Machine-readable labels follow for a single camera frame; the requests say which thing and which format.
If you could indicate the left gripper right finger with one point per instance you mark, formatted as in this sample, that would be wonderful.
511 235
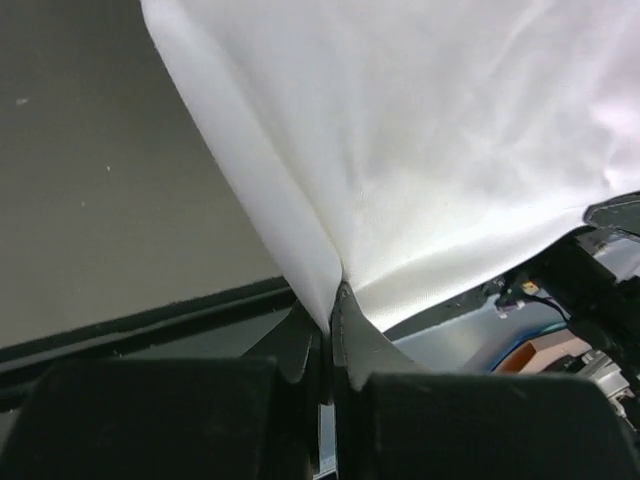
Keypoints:
395 419

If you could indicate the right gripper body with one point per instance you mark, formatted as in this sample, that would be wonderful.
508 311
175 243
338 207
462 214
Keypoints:
597 308

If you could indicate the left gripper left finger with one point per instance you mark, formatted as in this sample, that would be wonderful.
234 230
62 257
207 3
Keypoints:
255 416

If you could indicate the white flower print t-shirt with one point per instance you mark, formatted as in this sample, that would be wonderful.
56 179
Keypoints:
411 149

